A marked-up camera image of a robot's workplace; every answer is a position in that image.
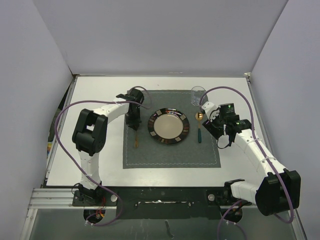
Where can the dark rimmed dinner plate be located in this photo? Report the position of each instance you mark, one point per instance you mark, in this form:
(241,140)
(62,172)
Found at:
(168,126)

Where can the clear drinking glass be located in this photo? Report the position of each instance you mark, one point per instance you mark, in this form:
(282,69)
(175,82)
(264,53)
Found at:
(195,95)

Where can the aluminium frame rail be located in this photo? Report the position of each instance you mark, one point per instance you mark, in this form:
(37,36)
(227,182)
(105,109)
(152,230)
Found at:
(51,198)

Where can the gold fork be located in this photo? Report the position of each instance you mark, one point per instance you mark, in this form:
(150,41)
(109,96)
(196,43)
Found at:
(136,143)

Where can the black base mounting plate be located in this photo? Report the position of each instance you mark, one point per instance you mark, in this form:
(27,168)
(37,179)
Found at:
(155,203)

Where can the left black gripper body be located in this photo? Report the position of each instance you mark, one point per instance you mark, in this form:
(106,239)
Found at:
(133,118)

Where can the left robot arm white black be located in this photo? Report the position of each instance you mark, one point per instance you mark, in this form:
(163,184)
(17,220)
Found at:
(90,135)

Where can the gold spoon green handle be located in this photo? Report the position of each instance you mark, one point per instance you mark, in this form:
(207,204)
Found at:
(199,117)

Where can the grey cloth placemat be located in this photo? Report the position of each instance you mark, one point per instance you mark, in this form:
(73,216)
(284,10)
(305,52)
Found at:
(153,154)

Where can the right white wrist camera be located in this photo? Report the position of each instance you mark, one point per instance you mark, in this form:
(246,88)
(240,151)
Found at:
(211,110)

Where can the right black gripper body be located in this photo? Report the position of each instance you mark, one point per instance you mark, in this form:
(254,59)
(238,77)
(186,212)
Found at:
(216,127)

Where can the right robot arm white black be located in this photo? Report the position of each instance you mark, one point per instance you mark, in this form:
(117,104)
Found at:
(279,189)

